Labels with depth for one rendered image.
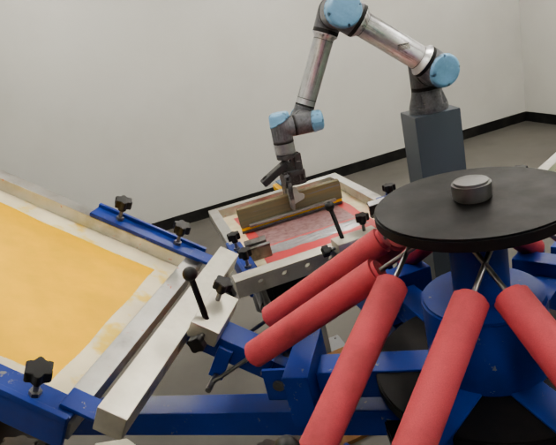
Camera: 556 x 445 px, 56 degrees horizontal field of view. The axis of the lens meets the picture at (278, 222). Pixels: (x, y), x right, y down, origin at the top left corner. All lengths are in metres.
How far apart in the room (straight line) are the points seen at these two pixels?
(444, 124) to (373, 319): 1.46
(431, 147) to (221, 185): 3.52
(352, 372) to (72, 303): 0.64
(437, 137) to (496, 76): 4.47
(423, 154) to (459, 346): 1.50
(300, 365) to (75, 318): 0.46
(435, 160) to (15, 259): 1.54
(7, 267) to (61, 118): 4.06
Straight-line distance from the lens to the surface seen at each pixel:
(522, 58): 6.78
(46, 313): 1.15
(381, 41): 1.95
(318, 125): 1.92
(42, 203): 1.47
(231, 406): 1.17
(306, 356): 1.03
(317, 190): 2.00
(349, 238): 1.41
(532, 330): 0.73
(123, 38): 5.21
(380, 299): 0.79
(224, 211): 2.21
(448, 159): 2.19
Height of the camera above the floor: 1.63
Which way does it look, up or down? 20 degrees down
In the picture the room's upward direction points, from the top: 13 degrees counter-clockwise
